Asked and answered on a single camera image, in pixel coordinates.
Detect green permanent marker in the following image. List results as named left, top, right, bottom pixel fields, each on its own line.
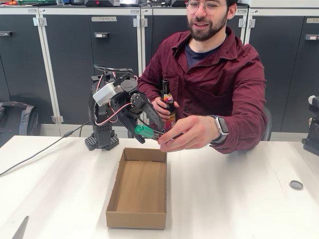
left=134, top=125, right=166, bottom=141

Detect person's left forearm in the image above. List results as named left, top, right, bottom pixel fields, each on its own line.
left=209, top=109, right=269, bottom=154

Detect silver camera box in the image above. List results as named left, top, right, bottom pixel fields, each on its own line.
left=92, top=83, right=118, bottom=107

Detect person's right forearm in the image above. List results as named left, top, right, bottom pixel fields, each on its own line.
left=137, top=74, right=165, bottom=105

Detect grey black backpack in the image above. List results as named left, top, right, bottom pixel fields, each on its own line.
left=0, top=101, right=42, bottom=147

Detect man in maroon shirt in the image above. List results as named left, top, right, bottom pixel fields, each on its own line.
left=137, top=0, right=269, bottom=154

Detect silver smartwatch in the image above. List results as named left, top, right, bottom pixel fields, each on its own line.
left=210, top=115, right=229, bottom=146

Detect grey flat object edge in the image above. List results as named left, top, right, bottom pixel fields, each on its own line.
left=11, top=215, right=30, bottom=239

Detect open cardboard box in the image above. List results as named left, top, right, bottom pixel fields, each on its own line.
left=105, top=147, right=167, bottom=230

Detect metal bottle cap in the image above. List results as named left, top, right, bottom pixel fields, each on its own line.
left=289, top=180, right=304, bottom=191

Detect person's right hand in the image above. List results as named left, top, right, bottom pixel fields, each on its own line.
left=151, top=96, right=180, bottom=122

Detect person's left hand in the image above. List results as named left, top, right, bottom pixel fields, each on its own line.
left=157, top=116, right=220, bottom=152

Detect green box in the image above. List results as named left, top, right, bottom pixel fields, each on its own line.
left=17, top=0, right=57, bottom=6

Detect black power cable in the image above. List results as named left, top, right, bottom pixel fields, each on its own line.
left=0, top=121, right=90, bottom=177

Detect round wire-rim glasses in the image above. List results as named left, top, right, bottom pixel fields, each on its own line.
left=185, top=0, right=227, bottom=15

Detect brown glass soda bottle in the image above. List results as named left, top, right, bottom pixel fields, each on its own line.
left=160, top=79, right=177, bottom=132

